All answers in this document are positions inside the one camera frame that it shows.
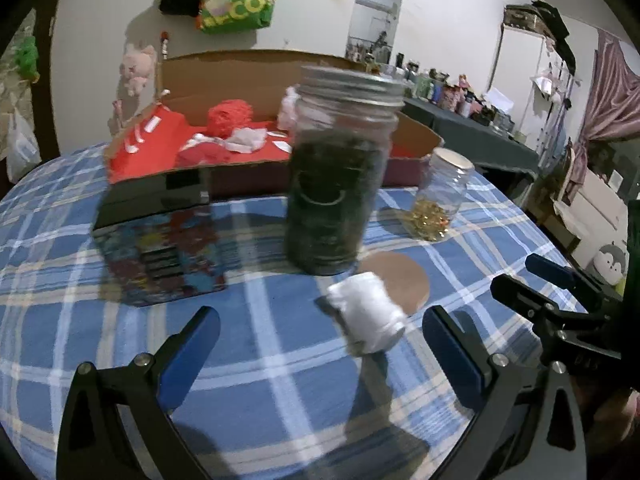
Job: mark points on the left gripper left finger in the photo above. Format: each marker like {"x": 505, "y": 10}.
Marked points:
{"x": 93, "y": 443}

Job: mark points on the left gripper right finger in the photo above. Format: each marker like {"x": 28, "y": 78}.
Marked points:
{"x": 526, "y": 422}

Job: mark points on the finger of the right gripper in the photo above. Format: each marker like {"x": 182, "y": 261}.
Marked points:
{"x": 560, "y": 331}
{"x": 575, "y": 281}

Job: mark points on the round beige powder puff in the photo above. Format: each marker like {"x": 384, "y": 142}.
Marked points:
{"x": 405, "y": 280}

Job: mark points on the white cotton roll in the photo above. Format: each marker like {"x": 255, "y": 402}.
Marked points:
{"x": 370, "y": 316}

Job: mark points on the red knitted plush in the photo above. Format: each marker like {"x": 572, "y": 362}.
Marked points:
{"x": 203, "y": 154}

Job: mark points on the white tissue cloth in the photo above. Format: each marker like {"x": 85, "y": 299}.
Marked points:
{"x": 246, "y": 140}

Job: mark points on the small glass jar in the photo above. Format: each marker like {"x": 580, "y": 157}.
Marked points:
{"x": 445, "y": 175}

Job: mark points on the dark green covered table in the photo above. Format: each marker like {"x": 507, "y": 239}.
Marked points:
{"x": 504, "y": 162}

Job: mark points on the colourful printed gift box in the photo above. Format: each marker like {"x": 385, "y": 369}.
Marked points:
{"x": 157, "y": 237}

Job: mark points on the pink curtain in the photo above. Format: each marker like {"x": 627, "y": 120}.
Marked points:
{"x": 612, "y": 111}

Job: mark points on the blue plaid tablecloth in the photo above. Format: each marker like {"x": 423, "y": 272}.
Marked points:
{"x": 282, "y": 395}

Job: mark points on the white wardrobe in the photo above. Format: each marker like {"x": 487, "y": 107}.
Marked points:
{"x": 530, "y": 73}

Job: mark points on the suitcase on wardrobe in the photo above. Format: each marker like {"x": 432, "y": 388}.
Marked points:
{"x": 537, "y": 16}

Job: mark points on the large glass jar dark contents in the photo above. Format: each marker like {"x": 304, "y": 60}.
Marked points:
{"x": 341, "y": 144}

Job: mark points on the white plastic bag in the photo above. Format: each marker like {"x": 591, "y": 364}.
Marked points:
{"x": 23, "y": 153}

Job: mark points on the red cardboard box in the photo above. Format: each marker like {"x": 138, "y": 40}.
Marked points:
{"x": 187, "y": 87}

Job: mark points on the green plush on door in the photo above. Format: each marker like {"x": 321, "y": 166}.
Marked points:
{"x": 26, "y": 60}

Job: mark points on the wall mirror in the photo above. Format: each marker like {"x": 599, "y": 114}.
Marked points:
{"x": 372, "y": 30}

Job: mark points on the pink plush on wall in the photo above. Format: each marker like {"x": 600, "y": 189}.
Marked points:
{"x": 138, "y": 66}

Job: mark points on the orange handled stick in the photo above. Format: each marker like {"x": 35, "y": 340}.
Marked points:
{"x": 164, "y": 41}

